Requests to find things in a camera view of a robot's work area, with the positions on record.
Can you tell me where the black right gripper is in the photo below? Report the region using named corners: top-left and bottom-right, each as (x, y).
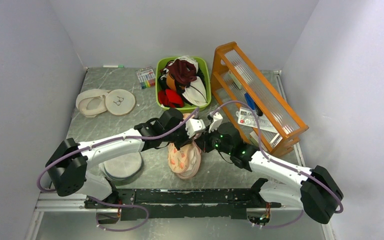
top-left (193, 124), bottom-right (233, 156)

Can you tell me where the white bra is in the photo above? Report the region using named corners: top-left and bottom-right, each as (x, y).
top-left (182, 76), bottom-right (208, 107)

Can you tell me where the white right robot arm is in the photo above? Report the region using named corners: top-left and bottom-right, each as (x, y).
top-left (195, 122), bottom-right (344, 224)

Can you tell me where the open beige mesh laundry bag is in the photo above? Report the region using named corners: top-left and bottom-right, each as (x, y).
top-left (75, 88), bottom-right (110, 118)

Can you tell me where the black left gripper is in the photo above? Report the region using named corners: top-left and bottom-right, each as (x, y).
top-left (163, 119), bottom-right (196, 151)

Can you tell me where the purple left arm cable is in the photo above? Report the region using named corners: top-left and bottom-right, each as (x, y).
top-left (36, 106), bottom-right (201, 232)

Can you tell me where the round white blue-trimmed laundry bag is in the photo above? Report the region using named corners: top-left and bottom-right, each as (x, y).
top-left (98, 152), bottom-right (143, 181)

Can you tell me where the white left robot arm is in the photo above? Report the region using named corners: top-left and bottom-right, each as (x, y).
top-left (44, 108), bottom-right (193, 208)

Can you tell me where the white digital timer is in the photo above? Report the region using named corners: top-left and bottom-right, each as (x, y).
top-left (235, 107), bottom-right (257, 128)

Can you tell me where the green white staple box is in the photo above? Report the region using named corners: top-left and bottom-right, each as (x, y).
top-left (228, 70), bottom-right (243, 90)

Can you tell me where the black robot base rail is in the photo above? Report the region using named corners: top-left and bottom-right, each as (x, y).
top-left (84, 178), bottom-right (282, 221)

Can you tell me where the blue stapler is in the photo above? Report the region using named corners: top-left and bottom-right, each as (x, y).
top-left (244, 92), bottom-right (256, 110)

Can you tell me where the maroon bra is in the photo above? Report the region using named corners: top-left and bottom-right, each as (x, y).
top-left (166, 59), bottom-right (198, 86)

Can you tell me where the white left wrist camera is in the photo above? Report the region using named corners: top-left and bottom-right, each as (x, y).
top-left (185, 118), bottom-right (206, 139)

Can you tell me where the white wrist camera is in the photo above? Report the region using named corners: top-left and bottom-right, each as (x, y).
top-left (208, 112), bottom-right (223, 133)
top-left (185, 118), bottom-right (206, 139)

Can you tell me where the orange bra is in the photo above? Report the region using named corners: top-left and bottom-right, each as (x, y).
top-left (166, 73), bottom-right (177, 91)

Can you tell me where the orange wooden shelf rack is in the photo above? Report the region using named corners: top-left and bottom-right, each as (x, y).
top-left (210, 41), bottom-right (309, 157)

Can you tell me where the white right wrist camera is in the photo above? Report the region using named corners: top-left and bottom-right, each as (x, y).
top-left (208, 112), bottom-right (223, 133)

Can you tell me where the pack of coloured markers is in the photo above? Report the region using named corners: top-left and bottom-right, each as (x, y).
top-left (135, 66), bottom-right (156, 89)

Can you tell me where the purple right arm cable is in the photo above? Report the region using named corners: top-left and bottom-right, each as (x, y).
top-left (208, 100), bottom-right (345, 230)

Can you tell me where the red bra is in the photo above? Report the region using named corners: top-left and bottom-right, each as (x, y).
top-left (157, 89), bottom-right (184, 108)

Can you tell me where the peach floral mesh laundry bag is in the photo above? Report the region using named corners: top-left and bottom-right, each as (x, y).
top-left (167, 112), bottom-right (203, 180)

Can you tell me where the black bra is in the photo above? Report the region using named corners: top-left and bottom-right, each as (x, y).
top-left (157, 60), bottom-right (183, 95)

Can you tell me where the green white marker pen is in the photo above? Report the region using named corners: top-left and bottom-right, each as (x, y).
top-left (102, 65), bottom-right (125, 68)

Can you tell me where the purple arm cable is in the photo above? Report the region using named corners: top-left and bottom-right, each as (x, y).
top-left (36, 106), bottom-right (201, 232)
top-left (208, 100), bottom-right (345, 230)

